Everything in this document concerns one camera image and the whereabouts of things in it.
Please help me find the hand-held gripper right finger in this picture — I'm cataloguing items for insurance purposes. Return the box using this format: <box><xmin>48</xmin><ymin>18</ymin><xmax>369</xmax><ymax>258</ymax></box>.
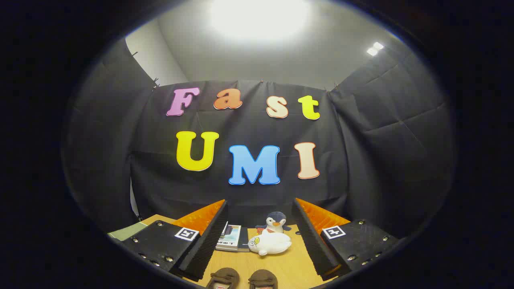
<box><xmin>292</xmin><ymin>197</ymin><xmax>401</xmax><ymax>282</ymax></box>

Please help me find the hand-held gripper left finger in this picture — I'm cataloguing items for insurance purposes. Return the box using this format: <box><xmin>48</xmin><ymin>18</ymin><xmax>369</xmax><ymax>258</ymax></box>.
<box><xmin>120</xmin><ymin>199</ymin><xmax>229</xmax><ymax>282</ymax></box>

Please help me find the brown fuzzy shoe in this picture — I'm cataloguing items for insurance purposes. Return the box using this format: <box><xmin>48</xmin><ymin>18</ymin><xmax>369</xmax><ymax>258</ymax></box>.
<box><xmin>248</xmin><ymin>269</ymin><xmax>278</xmax><ymax>289</ymax></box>
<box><xmin>206</xmin><ymin>268</ymin><xmax>240</xmax><ymax>289</ymax></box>

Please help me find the green storage box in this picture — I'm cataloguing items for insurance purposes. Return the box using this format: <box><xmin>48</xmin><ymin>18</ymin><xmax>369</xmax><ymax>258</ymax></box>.
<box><xmin>108</xmin><ymin>222</ymin><xmax>148</xmax><ymax>241</ymax></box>

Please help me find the white book with printed spine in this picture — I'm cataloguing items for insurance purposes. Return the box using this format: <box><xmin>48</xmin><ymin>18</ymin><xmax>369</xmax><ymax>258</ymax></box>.
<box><xmin>216</xmin><ymin>225</ymin><xmax>242</xmax><ymax>252</ymax></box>

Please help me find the dark grey book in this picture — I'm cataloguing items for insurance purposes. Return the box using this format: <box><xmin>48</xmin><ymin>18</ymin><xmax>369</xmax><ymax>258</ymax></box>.
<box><xmin>238</xmin><ymin>227</ymin><xmax>250</xmax><ymax>252</ymax></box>

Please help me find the white plush toy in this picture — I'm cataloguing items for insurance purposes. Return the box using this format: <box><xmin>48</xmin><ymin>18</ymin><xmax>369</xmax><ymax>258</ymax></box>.
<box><xmin>248</xmin><ymin>229</ymin><xmax>292</xmax><ymax>256</ymax></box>

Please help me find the penguin plush toy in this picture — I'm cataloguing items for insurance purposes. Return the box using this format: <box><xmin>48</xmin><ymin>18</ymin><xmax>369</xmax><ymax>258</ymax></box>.
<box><xmin>256</xmin><ymin>212</ymin><xmax>292</xmax><ymax>233</ymax></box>

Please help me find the small ceiling light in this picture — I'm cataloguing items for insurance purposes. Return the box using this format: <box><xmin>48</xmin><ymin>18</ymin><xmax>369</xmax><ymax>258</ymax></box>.
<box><xmin>366</xmin><ymin>41</ymin><xmax>385</xmax><ymax>57</ymax></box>

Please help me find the large ceiling light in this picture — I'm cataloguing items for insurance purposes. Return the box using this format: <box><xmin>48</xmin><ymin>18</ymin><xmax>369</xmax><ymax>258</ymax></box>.
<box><xmin>209</xmin><ymin>0</ymin><xmax>312</xmax><ymax>43</ymax></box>

